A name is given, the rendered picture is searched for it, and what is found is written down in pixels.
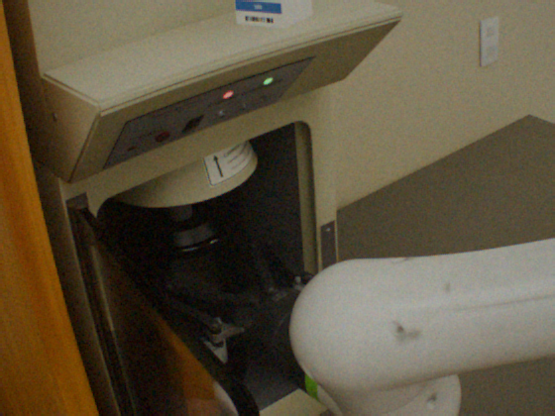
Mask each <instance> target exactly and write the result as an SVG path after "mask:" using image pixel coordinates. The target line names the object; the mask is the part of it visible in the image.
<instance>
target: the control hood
mask: <svg viewBox="0 0 555 416"><path fill-rule="evenodd" d="M402 16H403V13H402V10H400V7H397V6H392V5H388V4H385V3H380V2H375V1H371V0H312V15H311V16H309V17H308V18H306V19H304V20H301V21H299V22H297V23H295V24H293V25H291V26H288V27H286V28H284V29H281V28H273V27H264V26H247V25H239V24H237V20H236V12H233V13H230V14H226V15H221V16H216V17H213V18H209V19H206V20H202V21H199V22H195V23H192V24H189V25H186V26H182V27H179V28H175V29H172V30H169V31H167V32H164V33H162V34H158V35H155V36H151V37H149V38H145V39H142V40H138V41H135V42H132V43H128V44H125V45H123V46H120V47H118V48H116V49H113V50H110V51H107V52H101V53H98V54H94V55H92V56H88V57H85V58H84V59H82V60H79V61H75V62H73V63H69V64H67V65H63V66H60V67H57V68H54V69H52V70H51V71H47V72H45V73H44V75H43V76H41V79H42V86H43V90H44V97H45V101H46V109H47V113H48V121H49V125H50V132H51V136H52V144H53V148H54V152H55V163H56V167H57V174H58V176H59V177H61V178H62V180H64V181H65V182H66V183H68V184H75V183H76V182H79V181H81V180H84V179H85V178H87V177H88V176H91V175H93V174H95V173H98V172H101V171H103V170H105V169H108V168H110V167H113V166H116V165H117V164H120V163H123V162H125V161H128V160H131V159H132V158H135V157H138V156H142V155H145V154H147V153H150V152H151V151H148V152H145V153H143V154H140V155H137V156H133V157H131V158H129V159H126V160H123V161H121V162H118V163H116V164H114V165H111V166H108V167H106V168H103V167H104V165H105V162H106V160H107V158H108V157H109V155H110V153H111V151H112V149H113V147H114V145H115V143H116V141H117V139H118V137H119V135H120V133H121V131H122V129H123V127H124V125H125V123H126V122H127V121H130V120H133V119H136V118H138V117H141V116H143V115H146V114H149V113H152V112H153V111H155V110H158V109H161V108H163V107H165V106H168V105H170V104H173V103H176V102H179V101H182V100H185V99H188V98H191V97H194V96H197V95H199V94H202V93H205V92H208V91H211V90H214V89H217V88H220V87H223V86H226V85H228V84H231V83H234V82H237V81H240V80H243V79H246V78H249V77H252V76H255V75H257V74H260V73H263V72H266V71H269V70H272V69H275V68H278V67H281V66H284V65H286V64H292V63H295V62H298V61H300V60H303V59H306V58H309V57H312V56H315V58H314V59H313V60H312V62H311V63H310V64H309V65H308V67H307V68H306V69H305V70H304V71H303V72H302V73H301V74H300V76H299V77H298V78H297V79H296V80H295V81H294V82H293V83H292V84H291V86H290V87H289V88H288V89H287V91H286V92H285V93H284V94H283V96H282V97H281V99H280V100H279V101H276V102H274V103H271V104H268V105H266V106H263V107H260V108H258V109H255V110H251V111H249V112H246V113H243V114H241V115H238V116H235V117H233V118H230V119H227V120H225V121H222V122H219V123H217V124H214V125H211V126H210V127H213V126H216V125H218V124H221V123H224V122H226V121H229V120H232V119H234V118H237V117H240V116H242V115H245V114H248V113H250V112H253V111H257V110H259V109H262V108H265V107H267V106H270V105H273V104H275V103H278V102H280V101H285V100H288V99H290V98H293V97H296V96H298V95H301V94H304V93H306V92H309V91H312V90H314V89H317V88H322V87H325V86H328V85H330V84H333V83H335V82H337V81H340V80H345V79H346V78H347V77H348V75H349V74H350V73H351V72H352V71H353V70H355V69H356V67H357V66H358V64H359V63H360V62H362V61H363V60H364V59H365V58H366V57H367V55H368V54H369V53H370V52H371V51H372V50H373V49H375V48H376V47H377V45H378V43H379V42H381V41H382V40H383V39H384V38H385V36H387V35H388V33H389V32H390V31H392V29H393V28H394V27H395V26H397V25H398V22H399V21H401V17H402ZM210 127H209V128H210ZM209 128H206V129H203V130H201V131H198V132H195V133H193V134H190V135H187V136H185V137H182V138H179V139H177V140H174V141H171V142H169V143H166V144H163V145H161V146H158V147H155V148H153V149H152V151H153V150H154V149H157V148H160V147H162V146H165V145H168V144H170V143H173V142H176V141H178V140H181V139H184V138H186V137H189V136H192V135H194V134H197V133H200V132H202V131H205V130H208V129H209Z"/></svg>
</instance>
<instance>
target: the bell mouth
mask: <svg viewBox="0 0 555 416"><path fill-rule="evenodd" d="M256 164H257V156H256V154H255V152H254V150H253V148H252V146H251V145H250V143H249V141H248V140H247V141H244V142H242V143H239V144H237V145H234V146H232V147H229V148H227V149H224V150H222V151H219V152H217V153H214V154H212V155H209V156H206V157H204V158H202V159H199V160H197V161H194V162H192V163H189V164H186V165H184V166H181V167H179V168H177V169H175V170H172V171H170V172H167V173H165V174H162V175H160V176H157V177H155V178H152V179H150V180H147V181H145V182H143V183H142V184H140V185H138V186H136V187H133V188H131V189H128V190H125V191H123V192H121V193H119V194H116V195H114V196H111V198H113V199H115V200H118V201H120V202H122V203H125V204H129V205H133V206H138V207H148V208H159V207H168V206H178V205H185V204H190V203H195V202H199V201H203V200H207V199H210V198H213V197H216V196H218V195H221V194H223V193H226V192H228V191H230V190H232V189H234V188H236V187H237V186H239V185H240V184H242V183H243V182H244V181H245V180H246V179H248V178H249V177H250V175H251V173H252V172H253V171H254V169H255V167H256Z"/></svg>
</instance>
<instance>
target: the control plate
mask: <svg viewBox="0 0 555 416"><path fill-rule="evenodd" d="M314 58H315V56H312V57H309V58H306V59H303V60H300V61H298V62H295V63H292V64H286V65H284V66H281V67H278V68H275V69H272V70H269V71H266V72H263V73H260V74H257V75H255V76H252V77H249V78H246V79H243V80H240V81H237V82H234V83H231V84H228V85H226V86H223V87H220V88H217V89H214V90H211V91H208V92H205V93H202V94H199V95H197V96H194V97H191V98H188V99H185V100H182V101H179V102H176V103H173V104H170V105H168V106H165V107H163V108H161V109H158V110H155V111H153V112H152V113H149V114H146V115H143V116H141V117H138V118H136V119H133V120H130V121H127V122H126V123H125V125H124V127H123V129H122V131H121V133H120V135H119V137H118V139H117V141H116V143H115V145H114V147H113V149H112V151H111V153H110V155H109V157H108V158H107V160H106V162H105V165H104V167H103V168H106V167H108V166H111V165H114V164H116V163H118V162H121V161H123V160H126V159H129V158H131V157H133V156H137V155H140V154H143V153H145V152H148V151H151V150H152V149H153V148H155V147H158V146H161V145H163V144H166V143H169V142H171V141H174V140H177V139H179V138H182V137H185V136H187V135H190V134H193V133H195V132H198V131H201V130H203V129H206V128H209V127H210V126H211V125H214V124H217V123H219V122H222V121H225V120H227V119H230V118H233V117H235V116H238V115H241V114H243V113H246V112H249V111H251V110H255V109H258V108H260V107H263V106H266V105H268V104H271V103H274V102H276V101H279V100H280V99H281V98H282V96H283V94H284V93H285V92H286V91H287V89H288V88H289V87H290V86H291V84H292V83H293V82H294V81H295V80H296V79H297V78H298V77H299V76H300V74H301V73H302V72H303V71H304V70H305V69H306V68H307V67H308V65H309V64H310V63H311V62H312V60H313V59H314ZM267 78H273V80H272V81H271V82H269V83H267V84H263V82H264V81H265V80H266V79H267ZM230 91H234V93H233V94H232V95H231V96H230V97H227V98H223V96H224V95H225V94H226V93H228V92H230ZM265 95H269V96H268V97H267V98H268V101H266V102H264V100H261V101H260V99H261V97H263V96H265ZM244 102H248V103H246V104H245V106H246V108H245V109H243V110H242V108H241V107H238V106H239V105H240V104H242V103H244ZM222 110H225V112H224V113H223V114H224V115H225V116H223V117H222V118H220V117H219V116H215V115H216V114H217V113H218V112H220V111H222ZM202 115H205V116H204V118H203V119H202V121H201V122H200V123H199V125H198V126H197V128H196V129H194V130H191V131H188V132H185V133H181V132H182V130H183V129H184V127H185V126H186V124H187V122H188V121H189V120H191V119H194V118H196V117H199V116H202ZM165 131H169V137H168V138H167V139H165V140H163V141H161V142H156V141H155V138H156V137H157V136H159V135H160V134H162V133H163V132H165ZM132 145H137V147H136V148H135V149H134V150H133V151H130V152H127V148H129V147H130V146H132Z"/></svg>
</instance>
